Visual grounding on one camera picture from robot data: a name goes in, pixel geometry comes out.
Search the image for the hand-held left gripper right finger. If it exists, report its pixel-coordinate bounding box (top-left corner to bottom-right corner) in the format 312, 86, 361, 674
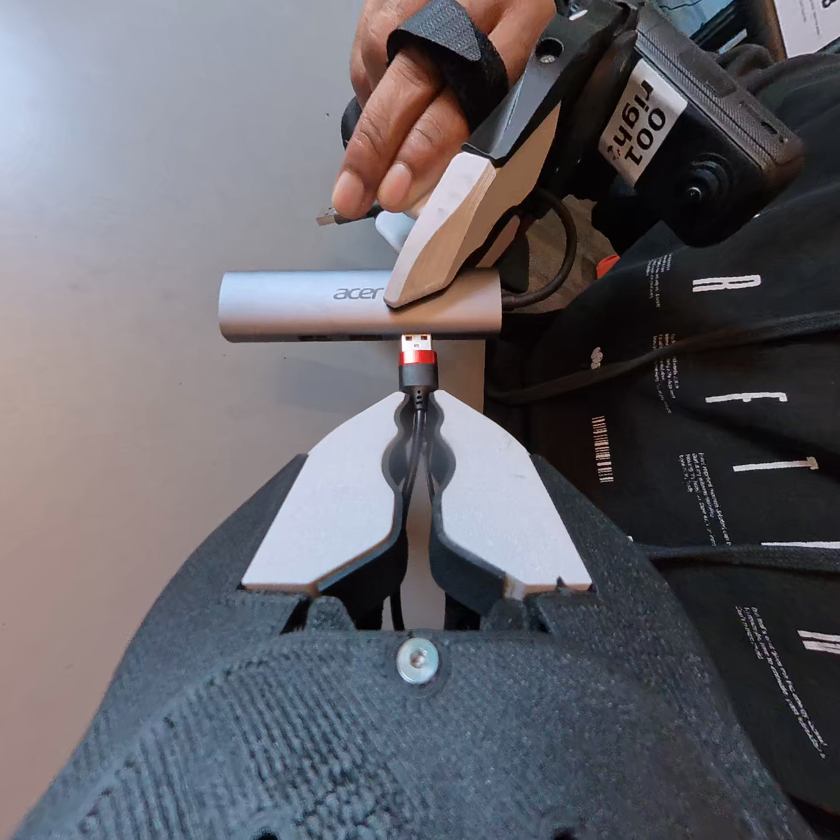
428, 388, 597, 634

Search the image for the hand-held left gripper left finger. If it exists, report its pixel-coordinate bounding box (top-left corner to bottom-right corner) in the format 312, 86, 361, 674
240, 390, 409, 598

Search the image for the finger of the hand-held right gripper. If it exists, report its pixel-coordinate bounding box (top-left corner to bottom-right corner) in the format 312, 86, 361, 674
382, 104, 564, 311
374, 210, 421, 256

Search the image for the red black usb cable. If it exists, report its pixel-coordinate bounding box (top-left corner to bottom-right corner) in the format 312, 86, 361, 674
388, 332, 448, 632

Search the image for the person's right hand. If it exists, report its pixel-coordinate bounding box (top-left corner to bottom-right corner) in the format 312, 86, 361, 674
331, 0, 559, 222

